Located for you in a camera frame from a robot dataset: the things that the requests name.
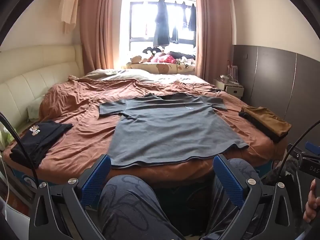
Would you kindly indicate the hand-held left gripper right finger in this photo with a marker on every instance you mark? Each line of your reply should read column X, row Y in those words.
column 228, row 180

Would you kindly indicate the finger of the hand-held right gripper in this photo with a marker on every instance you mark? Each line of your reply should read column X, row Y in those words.
column 313, row 147
column 295, row 152

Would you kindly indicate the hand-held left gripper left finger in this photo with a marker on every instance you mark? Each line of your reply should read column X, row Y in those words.
column 96, row 180

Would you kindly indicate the grey t-shirt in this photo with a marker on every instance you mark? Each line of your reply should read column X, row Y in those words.
column 172, row 130

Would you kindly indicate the black printed folded clothes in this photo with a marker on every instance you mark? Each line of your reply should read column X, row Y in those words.
column 40, row 140

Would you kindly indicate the person's right hand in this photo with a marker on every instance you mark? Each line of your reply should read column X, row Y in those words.
column 311, row 205

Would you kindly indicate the brown folded garment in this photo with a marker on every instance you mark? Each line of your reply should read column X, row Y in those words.
column 268, row 121

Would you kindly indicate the black folded garment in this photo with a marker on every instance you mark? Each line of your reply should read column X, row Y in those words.
column 260, row 127

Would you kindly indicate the brown blanket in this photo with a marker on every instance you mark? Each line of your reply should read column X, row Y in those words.
column 82, row 135

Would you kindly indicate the blue-edged mattress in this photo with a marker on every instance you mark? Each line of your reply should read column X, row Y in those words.
column 25, row 177

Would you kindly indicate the dark grey wardrobe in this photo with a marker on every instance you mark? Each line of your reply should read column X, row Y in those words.
column 275, row 80

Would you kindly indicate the cream nightstand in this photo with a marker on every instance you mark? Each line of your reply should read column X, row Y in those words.
column 232, row 90

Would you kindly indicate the light green pillow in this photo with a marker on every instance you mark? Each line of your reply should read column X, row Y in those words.
column 35, row 108

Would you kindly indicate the light green bag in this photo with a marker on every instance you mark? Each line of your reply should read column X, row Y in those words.
column 6, row 137

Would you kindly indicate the red striped bag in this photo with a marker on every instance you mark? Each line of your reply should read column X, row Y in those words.
column 232, row 72

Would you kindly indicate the beige duvet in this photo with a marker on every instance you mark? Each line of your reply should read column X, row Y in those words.
column 130, row 75

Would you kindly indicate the cream padded headboard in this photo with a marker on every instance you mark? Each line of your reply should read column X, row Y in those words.
column 32, row 72

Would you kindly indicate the bear print cushion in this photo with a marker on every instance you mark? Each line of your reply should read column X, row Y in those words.
column 162, row 68

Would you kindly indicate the dark cloth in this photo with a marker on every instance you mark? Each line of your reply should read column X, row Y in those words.
column 181, row 55

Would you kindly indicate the pile of plush toys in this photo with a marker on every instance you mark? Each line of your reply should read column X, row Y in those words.
column 162, row 57

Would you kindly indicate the pink curtain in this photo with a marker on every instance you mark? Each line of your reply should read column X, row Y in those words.
column 100, row 30
column 215, row 35

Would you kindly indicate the small dark hanging garment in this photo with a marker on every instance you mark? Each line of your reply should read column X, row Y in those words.
column 185, row 17
column 175, row 36
column 192, row 20

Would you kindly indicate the long dark hanging garment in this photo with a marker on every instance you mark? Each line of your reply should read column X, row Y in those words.
column 161, row 25

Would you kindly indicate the cream hanging cloth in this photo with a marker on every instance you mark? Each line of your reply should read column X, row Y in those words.
column 70, row 7

